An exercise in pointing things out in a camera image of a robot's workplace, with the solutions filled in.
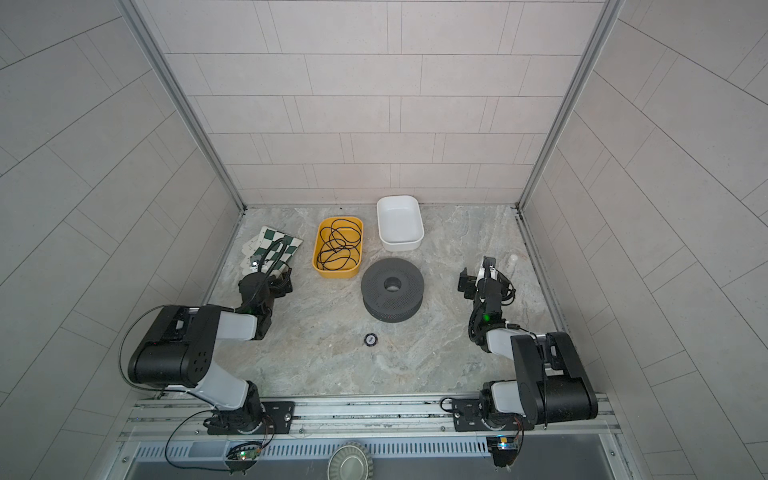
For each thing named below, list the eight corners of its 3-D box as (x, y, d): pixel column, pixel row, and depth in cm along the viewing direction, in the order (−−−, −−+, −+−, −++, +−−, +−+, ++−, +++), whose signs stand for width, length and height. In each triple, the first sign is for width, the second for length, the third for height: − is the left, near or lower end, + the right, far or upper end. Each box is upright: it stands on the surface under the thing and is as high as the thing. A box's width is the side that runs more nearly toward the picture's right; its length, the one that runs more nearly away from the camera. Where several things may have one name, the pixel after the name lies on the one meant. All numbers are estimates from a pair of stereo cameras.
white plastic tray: (375, 251, 105) (374, 241, 101) (378, 206, 120) (377, 195, 115) (423, 252, 105) (424, 242, 101) (420, 206, 120) (421, 195, 115)
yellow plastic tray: (310, 278, 98) (306, 269, 94) (322, 225, 113) (319, 216, 109) (361, 278, 98) (359, 270, 94) (366, 225, 113) (364, 216, 109)
